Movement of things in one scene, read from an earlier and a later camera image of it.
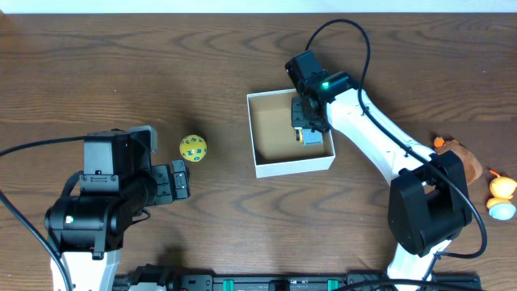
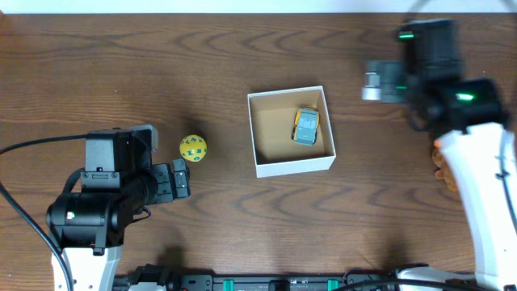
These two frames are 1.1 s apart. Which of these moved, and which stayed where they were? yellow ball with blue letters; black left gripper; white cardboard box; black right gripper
Moved: black right gripper
Stayed: white cardboard box; black left gripper; yellow ball with blue letters
